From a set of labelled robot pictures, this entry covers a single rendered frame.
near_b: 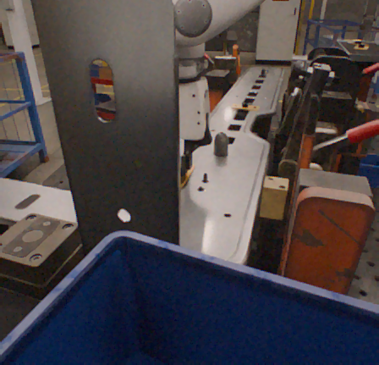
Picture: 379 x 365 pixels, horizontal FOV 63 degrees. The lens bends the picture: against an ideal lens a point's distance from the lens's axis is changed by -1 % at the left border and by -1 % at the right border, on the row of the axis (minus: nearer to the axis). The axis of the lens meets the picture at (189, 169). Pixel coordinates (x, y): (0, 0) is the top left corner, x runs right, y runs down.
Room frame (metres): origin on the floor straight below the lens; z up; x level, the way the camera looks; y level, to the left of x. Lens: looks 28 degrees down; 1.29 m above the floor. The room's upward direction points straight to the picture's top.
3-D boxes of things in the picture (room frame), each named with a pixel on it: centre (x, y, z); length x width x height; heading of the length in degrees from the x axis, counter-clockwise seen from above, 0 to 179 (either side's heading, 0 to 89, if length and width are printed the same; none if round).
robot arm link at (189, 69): (0.51, 0.02, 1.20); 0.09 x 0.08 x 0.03; 72
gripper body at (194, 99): (0.51, 0.02, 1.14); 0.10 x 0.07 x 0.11; 72
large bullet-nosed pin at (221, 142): (0.62, -0.07, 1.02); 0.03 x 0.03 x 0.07
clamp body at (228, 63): (1.56, -0.17, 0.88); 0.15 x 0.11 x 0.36; 72
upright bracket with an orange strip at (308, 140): (0.35, -0.15, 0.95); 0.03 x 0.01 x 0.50; 162
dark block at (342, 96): (0.66, -0.31, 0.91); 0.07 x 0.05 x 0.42; 72
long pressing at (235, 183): (0.96, -0.17, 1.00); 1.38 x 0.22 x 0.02; 162
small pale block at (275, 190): (0.38, -0.12, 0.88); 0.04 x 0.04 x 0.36; 72
